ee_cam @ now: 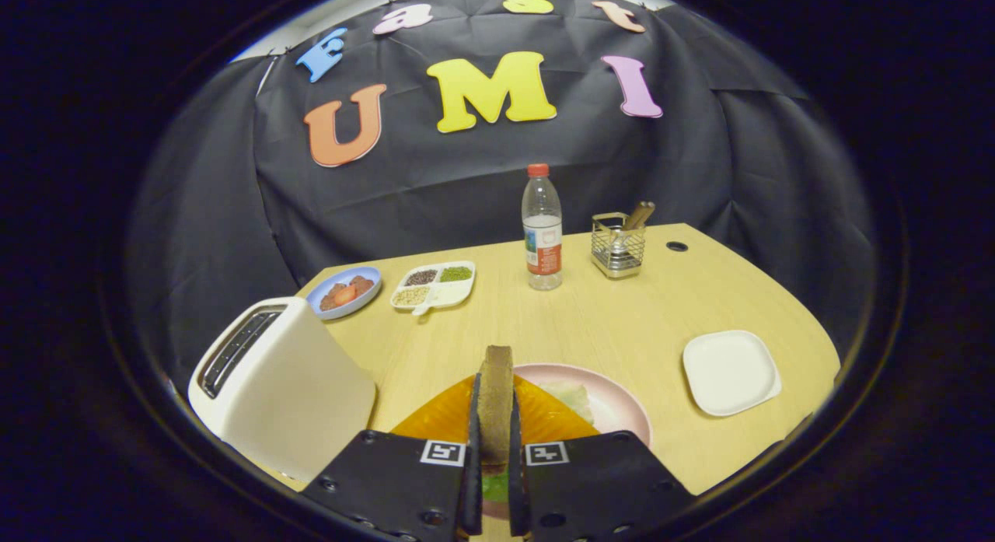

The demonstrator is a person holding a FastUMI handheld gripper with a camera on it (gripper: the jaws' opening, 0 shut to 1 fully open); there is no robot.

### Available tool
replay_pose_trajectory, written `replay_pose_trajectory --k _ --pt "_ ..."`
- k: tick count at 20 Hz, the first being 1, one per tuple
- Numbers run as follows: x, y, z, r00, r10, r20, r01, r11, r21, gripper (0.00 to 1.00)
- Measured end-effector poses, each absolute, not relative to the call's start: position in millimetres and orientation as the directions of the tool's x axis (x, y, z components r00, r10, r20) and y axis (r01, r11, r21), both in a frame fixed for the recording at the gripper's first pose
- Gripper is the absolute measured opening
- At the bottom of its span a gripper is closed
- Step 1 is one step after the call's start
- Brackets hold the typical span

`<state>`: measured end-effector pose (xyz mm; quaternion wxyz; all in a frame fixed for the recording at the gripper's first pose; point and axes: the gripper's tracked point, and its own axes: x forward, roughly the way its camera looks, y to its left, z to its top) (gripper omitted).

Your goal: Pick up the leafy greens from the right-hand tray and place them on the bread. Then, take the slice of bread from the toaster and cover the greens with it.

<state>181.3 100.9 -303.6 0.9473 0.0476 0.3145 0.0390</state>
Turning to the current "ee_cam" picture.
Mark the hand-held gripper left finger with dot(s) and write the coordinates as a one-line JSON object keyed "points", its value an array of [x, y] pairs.
{"points": [[472, 487]]}

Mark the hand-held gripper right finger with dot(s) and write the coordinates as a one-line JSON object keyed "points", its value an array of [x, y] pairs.
{"points": [[515, 487]]}

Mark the brown toasted bread slice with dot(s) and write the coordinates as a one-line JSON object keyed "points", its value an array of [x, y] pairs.
{"points": [[495, 402]]}

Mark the green lettuce leaf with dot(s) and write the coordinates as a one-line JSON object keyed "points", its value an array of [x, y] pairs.
{"points": [[571, 398]]}

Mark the pink round plate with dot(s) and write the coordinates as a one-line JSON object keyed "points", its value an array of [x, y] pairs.
{"points": [[614, 406]]}

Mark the white divided tray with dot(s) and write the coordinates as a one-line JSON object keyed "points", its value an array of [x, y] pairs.
{"points": [[455, 293]]}

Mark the white toaster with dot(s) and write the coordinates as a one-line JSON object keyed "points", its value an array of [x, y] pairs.
{"points": [[295, 394]]}

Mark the heap of beige beans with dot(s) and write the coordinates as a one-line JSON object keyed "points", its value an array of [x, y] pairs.
{"points": [[411, 295]]}

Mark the heap of green beans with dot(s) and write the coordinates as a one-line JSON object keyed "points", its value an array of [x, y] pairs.
{"points": [[456, 274]]}

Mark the heap of dark beans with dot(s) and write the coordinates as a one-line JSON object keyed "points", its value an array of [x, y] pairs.
{"points": [[421, 277]]}

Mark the red tomato piece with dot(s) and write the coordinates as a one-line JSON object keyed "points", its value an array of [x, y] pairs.
{"points": [[346, 294]]}

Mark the brown meat slices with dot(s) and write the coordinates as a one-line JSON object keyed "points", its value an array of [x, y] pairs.
{"points": [[362, 284]]}

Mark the clear plastic water bottle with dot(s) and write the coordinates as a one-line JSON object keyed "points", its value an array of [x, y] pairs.
{"points": [[542, 246]]}

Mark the white square plate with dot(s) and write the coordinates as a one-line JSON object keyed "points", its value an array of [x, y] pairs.
{"points": [[731, 371]]}

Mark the blue round plate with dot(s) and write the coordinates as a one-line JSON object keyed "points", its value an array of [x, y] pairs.
{"points": [[317, 297]]}

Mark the wooden utensil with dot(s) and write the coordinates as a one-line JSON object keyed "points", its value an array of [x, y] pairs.
{"points": [[641, 214]]}

